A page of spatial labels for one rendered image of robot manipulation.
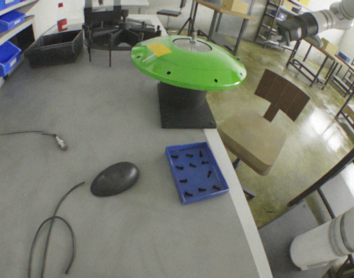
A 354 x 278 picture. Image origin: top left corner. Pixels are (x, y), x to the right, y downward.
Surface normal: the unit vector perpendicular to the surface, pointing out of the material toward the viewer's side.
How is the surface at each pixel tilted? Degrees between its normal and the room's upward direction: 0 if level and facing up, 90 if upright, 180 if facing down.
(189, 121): 0
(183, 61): 17
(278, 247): 0
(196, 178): 0
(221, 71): 23
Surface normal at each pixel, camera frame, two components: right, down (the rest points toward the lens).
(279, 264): 0.15, -0.66
